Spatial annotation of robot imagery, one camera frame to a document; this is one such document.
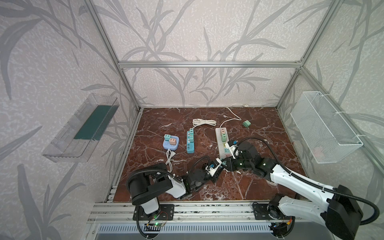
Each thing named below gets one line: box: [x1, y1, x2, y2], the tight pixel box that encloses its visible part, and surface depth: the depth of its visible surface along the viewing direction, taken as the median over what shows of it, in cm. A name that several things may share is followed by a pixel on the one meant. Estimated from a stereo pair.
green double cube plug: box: [242, 120, 252, 128], surface depth 110 cm
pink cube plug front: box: [169, 138, 177, 146], surface depth 96 cm
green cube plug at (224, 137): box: [221, 133, 227, 142], surface depth 98 cm
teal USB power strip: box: [186, 128, 195, 154], surface depth 98 cm
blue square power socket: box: [172, 135, 180, 150], surface depth 98 cm
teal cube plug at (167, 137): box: [164, 134, 171, 141], surface depth 97 cm
